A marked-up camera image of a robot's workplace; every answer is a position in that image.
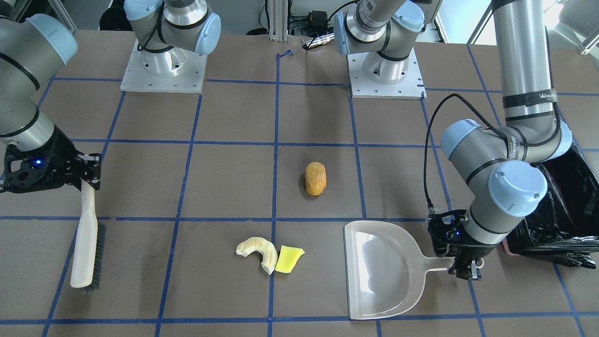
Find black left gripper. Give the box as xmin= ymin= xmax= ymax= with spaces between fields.
xmin=428 ymin=209 xmax=497 ymax=281

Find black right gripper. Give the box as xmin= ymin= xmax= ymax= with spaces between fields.
xmin=3 ymin=126 xmax=102 ymax=193

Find beige plastic dustpan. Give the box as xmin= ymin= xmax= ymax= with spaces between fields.
xmin=343 ymin=220 xmax=454 ymax=320

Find white hand brush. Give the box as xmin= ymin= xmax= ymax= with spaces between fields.
xmin=69 ymin=182 xmax=106 ymax=292

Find yellow sponge piece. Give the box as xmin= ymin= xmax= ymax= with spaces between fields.
xmin=275 ymin=245 xmax=305 ymax=274

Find brown potato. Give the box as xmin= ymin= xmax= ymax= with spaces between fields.
xmin=304 ymin=161 xmax=328 ymax=196

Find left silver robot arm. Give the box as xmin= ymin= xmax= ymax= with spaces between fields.
xmin=334 ymin=0 xmax=572 ymax=281

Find black lined trash bin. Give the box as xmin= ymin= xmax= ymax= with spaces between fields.
xmin=504 ymin=145 xmax=599 ymax=269

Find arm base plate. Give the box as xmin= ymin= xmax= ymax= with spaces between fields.
xmin=346 ymin=49 xmax=427 ymax=100
xmin=120 ymin=40 xmax=207 ymax=94

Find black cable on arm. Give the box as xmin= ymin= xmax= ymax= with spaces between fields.
xmin=424 ymin=93 xmax=508 ymax=209

